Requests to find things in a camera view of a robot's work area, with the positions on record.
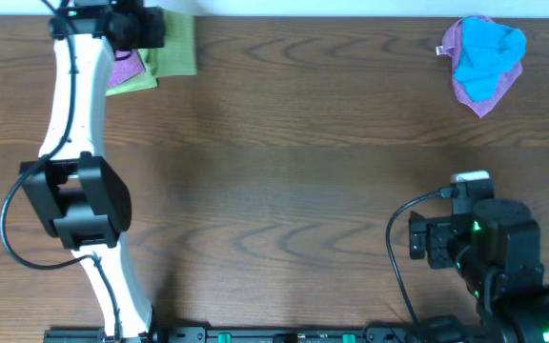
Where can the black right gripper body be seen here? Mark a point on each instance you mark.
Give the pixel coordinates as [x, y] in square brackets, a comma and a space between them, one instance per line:
[417, 236]

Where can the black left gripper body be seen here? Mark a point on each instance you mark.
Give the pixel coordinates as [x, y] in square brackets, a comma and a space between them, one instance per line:
[148, 28]

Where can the light green microfiber cloth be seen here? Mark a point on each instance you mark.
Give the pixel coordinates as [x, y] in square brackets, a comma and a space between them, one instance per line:
[177, 57]

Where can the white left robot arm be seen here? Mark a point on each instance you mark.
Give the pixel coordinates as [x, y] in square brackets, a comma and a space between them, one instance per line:
[74, 191]

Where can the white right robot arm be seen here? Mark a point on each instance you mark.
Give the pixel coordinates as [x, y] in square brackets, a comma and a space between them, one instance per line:
[495, 248]

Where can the folded green cloth under purple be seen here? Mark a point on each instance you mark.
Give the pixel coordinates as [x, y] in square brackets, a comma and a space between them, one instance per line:
[141, 81]

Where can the crumpled purple cloth under blue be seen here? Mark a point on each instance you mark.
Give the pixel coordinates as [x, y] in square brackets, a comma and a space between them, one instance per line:
[451, 47]

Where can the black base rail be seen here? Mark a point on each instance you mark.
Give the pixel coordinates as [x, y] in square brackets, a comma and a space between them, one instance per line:
[299, 335]

